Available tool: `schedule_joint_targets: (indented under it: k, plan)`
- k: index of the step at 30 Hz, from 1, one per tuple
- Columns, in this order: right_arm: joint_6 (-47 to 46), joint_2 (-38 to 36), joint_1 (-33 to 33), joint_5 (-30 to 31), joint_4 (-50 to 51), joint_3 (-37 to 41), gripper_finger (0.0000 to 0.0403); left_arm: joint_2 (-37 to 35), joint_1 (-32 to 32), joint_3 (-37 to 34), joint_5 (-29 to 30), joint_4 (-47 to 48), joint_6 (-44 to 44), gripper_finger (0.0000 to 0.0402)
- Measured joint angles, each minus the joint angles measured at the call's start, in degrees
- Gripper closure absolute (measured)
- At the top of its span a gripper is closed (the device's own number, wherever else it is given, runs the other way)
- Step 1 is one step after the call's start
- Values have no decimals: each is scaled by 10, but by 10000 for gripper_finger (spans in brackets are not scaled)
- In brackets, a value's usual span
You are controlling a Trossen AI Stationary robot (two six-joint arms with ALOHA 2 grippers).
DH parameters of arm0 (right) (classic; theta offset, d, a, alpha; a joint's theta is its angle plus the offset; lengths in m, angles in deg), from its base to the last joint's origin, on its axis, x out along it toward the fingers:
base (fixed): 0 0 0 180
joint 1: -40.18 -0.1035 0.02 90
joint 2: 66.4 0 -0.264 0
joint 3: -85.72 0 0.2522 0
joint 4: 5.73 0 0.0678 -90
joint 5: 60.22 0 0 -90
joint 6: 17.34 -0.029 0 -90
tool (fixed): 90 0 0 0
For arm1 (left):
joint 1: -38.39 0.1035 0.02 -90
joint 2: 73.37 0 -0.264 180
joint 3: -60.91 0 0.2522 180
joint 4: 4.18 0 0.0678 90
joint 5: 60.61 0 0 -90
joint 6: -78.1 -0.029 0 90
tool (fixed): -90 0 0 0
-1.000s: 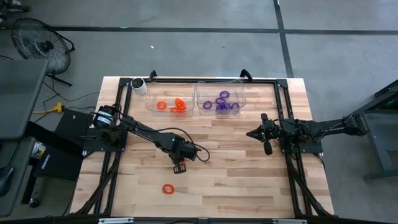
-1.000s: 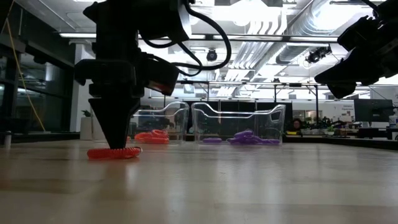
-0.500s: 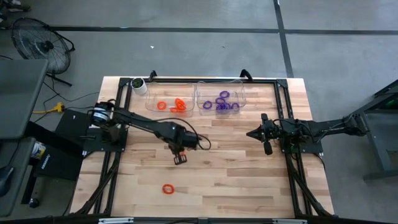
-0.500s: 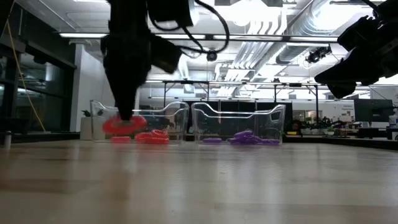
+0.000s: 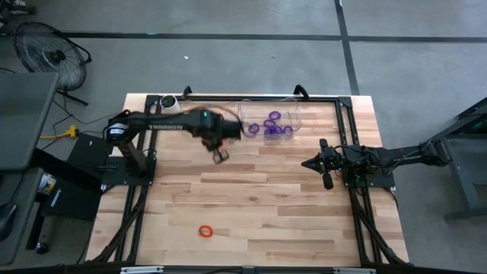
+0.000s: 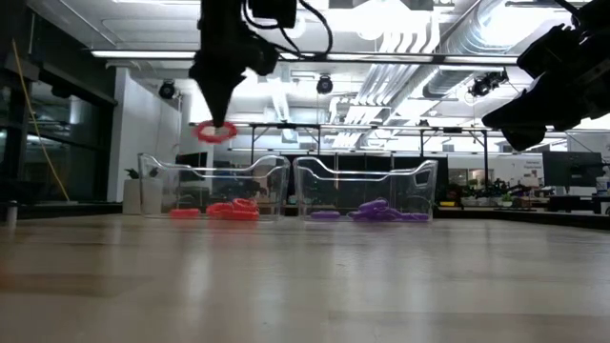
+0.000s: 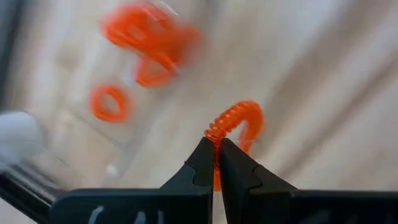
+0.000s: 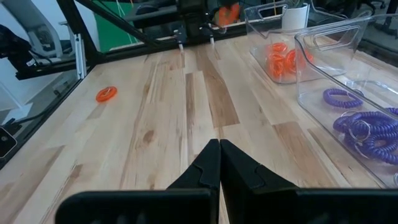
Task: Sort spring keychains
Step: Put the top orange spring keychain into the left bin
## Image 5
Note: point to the yellow power plug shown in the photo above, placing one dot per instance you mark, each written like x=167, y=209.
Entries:
x=70, y=132

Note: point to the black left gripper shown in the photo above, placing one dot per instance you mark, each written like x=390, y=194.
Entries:
x=220, y=131

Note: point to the black table clamp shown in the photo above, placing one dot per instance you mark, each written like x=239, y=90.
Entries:
x=186, y=92
x=301, y=90

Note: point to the white yellow blue can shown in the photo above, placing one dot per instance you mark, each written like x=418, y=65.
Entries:
x=46, y=183

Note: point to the black caster wheel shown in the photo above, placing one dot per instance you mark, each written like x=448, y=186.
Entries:
x=41, y=248

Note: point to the clear plastic bin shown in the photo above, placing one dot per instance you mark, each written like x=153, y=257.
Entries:
x=190, y=108
x=251, y=110

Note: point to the black Trossen controller box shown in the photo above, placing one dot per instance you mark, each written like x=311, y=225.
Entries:
x=72, y=199

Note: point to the black power supply box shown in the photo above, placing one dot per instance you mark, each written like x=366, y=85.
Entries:
x=89, y=152

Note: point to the black metal stand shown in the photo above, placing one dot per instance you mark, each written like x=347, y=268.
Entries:
x=460, y=190

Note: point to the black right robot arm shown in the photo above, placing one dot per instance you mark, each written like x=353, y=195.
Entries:
x=399, y=156

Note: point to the dark grey desk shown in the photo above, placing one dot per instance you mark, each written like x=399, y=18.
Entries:
x=23, y=114

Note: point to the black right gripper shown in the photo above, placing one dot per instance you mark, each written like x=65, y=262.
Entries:
x=329, y=160

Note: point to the white pot with plant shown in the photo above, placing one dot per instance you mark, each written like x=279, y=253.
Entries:
x=171, y=104

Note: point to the person's foot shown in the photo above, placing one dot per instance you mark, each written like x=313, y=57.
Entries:
x=24, y=9

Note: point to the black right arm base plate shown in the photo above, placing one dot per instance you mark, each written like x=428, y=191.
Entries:
x=386, y=180

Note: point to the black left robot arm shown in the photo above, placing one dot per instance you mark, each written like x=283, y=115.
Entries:
x=163, y=122

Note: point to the black floor fan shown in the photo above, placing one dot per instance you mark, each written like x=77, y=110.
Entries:
x=57, y=57

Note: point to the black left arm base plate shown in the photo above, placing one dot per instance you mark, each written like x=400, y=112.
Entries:
x=110, y=179

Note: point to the silver metal bracket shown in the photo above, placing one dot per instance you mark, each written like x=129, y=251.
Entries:
x=354, y=271
x=141, y=270

